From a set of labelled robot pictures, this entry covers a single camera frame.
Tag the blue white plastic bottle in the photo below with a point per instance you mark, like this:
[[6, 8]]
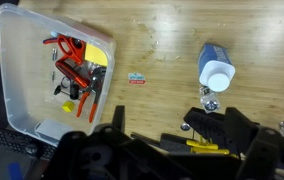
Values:
[[215, 66]]

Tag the black perforated plate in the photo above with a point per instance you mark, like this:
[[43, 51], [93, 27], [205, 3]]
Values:
[[8, 140]]

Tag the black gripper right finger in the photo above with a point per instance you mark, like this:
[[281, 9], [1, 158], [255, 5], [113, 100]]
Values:
[[268, 153]]

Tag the red utility knife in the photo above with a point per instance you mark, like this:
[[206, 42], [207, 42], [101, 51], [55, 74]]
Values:
[[68, 71]]

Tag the black knob tool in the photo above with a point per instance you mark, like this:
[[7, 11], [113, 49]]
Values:
[[73, 91]]

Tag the small clear glass vial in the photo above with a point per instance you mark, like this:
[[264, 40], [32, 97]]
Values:
[[210, 103]]

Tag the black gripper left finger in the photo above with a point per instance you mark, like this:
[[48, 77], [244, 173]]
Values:
[[115, 156]]

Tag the yellow sticky note pad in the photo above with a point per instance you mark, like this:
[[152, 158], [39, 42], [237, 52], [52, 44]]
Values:
[[96, 55]]

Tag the clear plastic storage box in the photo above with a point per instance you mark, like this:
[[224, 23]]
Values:
[[25, 83]]

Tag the small yellow cube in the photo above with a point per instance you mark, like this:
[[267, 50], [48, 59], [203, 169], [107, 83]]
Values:
[[68, 106]]

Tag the grey rectangular block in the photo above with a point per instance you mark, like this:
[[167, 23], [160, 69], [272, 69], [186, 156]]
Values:
[[52, 130]]

